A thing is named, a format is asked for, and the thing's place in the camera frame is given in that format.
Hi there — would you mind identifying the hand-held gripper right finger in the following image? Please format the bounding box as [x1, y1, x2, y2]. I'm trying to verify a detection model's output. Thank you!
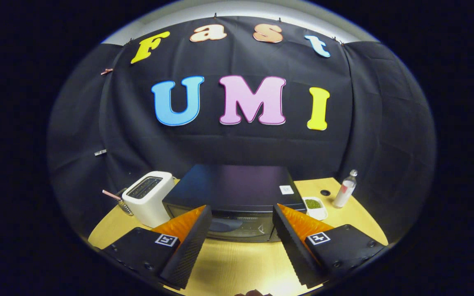
[272, 203, 387, 288]

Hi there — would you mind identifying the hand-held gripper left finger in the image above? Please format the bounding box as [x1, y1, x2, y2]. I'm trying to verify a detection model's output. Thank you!
[102, 205, 213, 289]

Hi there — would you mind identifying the black toaster oven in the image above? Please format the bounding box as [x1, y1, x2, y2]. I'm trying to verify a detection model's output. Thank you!
[162, 164, 307, 242]

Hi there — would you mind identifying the white pop-up toaster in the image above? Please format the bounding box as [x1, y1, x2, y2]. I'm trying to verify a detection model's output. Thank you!
[122, 171, 176, 229]

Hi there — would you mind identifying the white divided dish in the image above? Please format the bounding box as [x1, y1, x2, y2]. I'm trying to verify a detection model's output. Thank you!
[303, 197, 328, 221]

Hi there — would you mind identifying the clear plastic bottle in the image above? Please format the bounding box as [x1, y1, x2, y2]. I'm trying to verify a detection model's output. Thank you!
[332, 169, 358, 208]

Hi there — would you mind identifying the wire mesh cup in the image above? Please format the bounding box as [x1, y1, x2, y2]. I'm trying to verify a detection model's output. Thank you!
[116, 188, 134, 216]

